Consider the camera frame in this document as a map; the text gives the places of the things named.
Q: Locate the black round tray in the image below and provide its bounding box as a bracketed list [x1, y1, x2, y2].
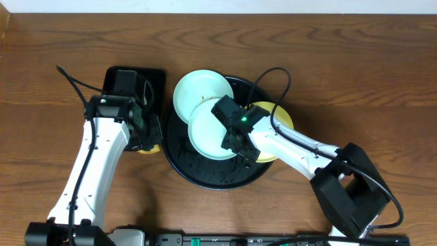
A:
[161, 75, 275, 191]

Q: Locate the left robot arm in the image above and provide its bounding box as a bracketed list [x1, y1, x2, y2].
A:
[25, 66, 165, 245]

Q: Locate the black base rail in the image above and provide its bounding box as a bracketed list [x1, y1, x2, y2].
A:
[107, 226, 411, 246]

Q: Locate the green and yellow sponge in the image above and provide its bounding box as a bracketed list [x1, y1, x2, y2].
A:
[138, 144, 160, 154]

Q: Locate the light blue plate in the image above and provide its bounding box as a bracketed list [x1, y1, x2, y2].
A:
[173, 70, 234, 124]
[188, 98, 236, 161]

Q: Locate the right black cable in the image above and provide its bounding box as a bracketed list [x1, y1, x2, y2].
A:
[246, 66, 405, 230]

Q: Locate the yellow plate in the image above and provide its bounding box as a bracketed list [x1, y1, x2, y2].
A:
[249, 106, 294, 163]

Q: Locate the left black cable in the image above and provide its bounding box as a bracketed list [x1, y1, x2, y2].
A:
[56, 64, 113, 246]

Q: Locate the black cable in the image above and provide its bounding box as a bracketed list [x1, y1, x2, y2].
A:
[56, 64, 113, 246]
[246, 66, 405, 230]

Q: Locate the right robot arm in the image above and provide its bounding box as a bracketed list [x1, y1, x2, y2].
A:
[211, 96, 389, 239]

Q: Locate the black rectangular tray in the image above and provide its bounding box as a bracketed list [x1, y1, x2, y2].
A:
[102, 66, 166, 151]

